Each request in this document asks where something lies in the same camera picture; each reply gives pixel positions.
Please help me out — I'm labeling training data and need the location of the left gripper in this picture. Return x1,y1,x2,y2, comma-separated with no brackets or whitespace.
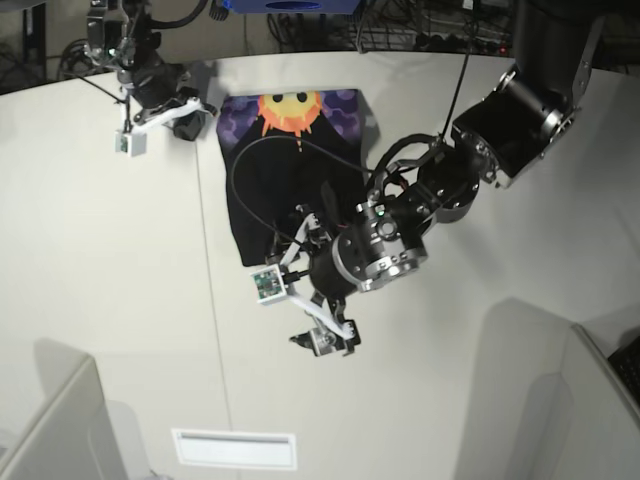
264,204,360,357

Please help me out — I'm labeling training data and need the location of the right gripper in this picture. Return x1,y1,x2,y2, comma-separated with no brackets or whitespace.
119,63,218,141

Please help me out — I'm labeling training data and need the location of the black T-shirt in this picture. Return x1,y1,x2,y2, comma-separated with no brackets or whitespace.
216,89,365,267

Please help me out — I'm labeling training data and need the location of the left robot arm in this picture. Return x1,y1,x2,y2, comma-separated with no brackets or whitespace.
277,1,615,357

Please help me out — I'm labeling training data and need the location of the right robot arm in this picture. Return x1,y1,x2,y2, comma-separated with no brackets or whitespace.
57,1,217,157

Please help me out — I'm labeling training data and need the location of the white table slot plate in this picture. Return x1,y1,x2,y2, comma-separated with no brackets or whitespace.
171,429,298,471

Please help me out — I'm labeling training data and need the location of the blue box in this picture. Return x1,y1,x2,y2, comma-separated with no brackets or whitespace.
222,0,361,14

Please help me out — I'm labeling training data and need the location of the left grey partition panel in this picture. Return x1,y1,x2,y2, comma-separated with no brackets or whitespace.
1,354,128,479

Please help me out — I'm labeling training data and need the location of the grey partition panel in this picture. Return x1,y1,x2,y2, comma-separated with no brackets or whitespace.
552,326,639,479
1,354,128,479

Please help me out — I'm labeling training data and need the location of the black power strip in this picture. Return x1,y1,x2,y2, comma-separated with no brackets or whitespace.
413,33,487,54

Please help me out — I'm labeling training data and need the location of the right grey partition panel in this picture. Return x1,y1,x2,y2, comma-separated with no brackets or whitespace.
552,326,639,479

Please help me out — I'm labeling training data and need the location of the black keyboard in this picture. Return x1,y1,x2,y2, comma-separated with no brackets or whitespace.
608,337,640,403

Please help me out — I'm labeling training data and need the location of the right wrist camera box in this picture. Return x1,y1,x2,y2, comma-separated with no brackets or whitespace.
114,130,147,158

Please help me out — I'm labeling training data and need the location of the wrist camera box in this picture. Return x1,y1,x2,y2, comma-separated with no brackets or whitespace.
251,264,288,306
114,130,147,158

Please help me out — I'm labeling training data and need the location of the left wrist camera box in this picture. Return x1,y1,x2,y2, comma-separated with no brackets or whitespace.
251,264,288,306

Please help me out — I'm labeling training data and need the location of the black camera cable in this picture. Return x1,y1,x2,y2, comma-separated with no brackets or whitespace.
230,135,376,241

